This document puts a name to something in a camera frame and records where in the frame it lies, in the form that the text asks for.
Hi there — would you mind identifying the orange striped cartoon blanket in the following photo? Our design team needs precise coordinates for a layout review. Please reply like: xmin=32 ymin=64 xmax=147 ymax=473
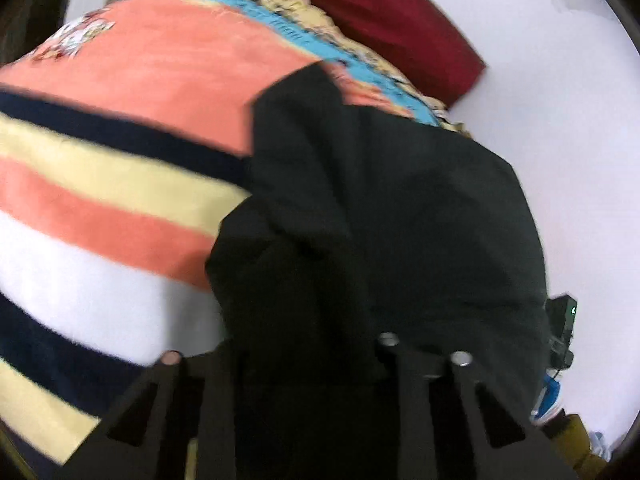
xmin=0 ymin=0 xmax=471 ymax=466

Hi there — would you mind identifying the black hooded padded jacket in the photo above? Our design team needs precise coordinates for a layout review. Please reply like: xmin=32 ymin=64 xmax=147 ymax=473
xmin=205 ymin=62 xmax=553 ymax=480

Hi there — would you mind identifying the dark red bed headboard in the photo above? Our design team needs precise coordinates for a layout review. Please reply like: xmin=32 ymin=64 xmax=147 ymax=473
xmin=257 ymin=0 xmax=488 ymax=108

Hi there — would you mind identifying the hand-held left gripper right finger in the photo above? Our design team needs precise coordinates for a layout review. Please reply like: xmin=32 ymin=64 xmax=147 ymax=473
xmin=375 ymin=332 xmax=578 ymax=480

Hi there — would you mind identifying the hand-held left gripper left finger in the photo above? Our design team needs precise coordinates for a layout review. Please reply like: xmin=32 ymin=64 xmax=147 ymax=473
xmin=52 ymin=350 xmax=236 ymax=480

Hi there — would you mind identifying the brown cardboard box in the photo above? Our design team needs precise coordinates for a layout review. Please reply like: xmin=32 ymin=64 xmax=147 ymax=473
xmin=542 ymin=412 xmax=608 ymax=480

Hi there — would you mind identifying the blue and white object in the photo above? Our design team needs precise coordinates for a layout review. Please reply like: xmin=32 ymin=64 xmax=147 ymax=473
xmin=529 ymin=369 xmax=565 ymax=423

